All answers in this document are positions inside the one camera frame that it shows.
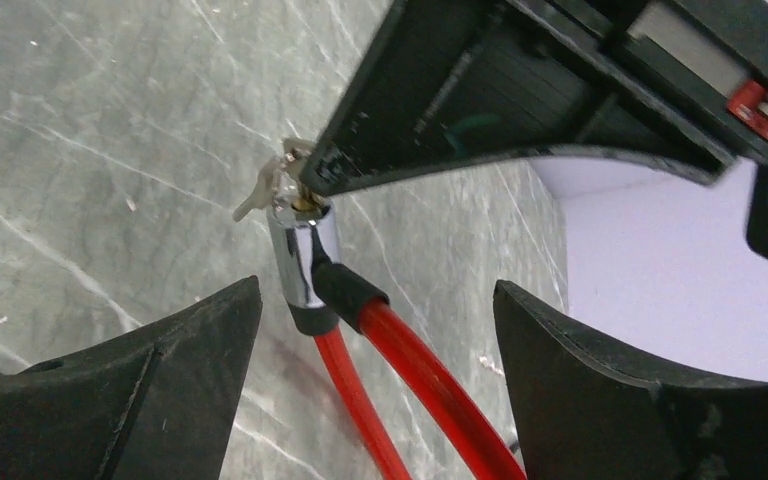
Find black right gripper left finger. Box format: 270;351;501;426
0;276;262;479

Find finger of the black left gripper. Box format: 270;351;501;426
301;1;736;197

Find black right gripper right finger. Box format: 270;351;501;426
493;280;768;479

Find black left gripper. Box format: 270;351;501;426
546;1;768;260

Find small silver keys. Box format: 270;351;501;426
232;137;322;222

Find red cable bike lock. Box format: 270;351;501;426
265;199;526;479

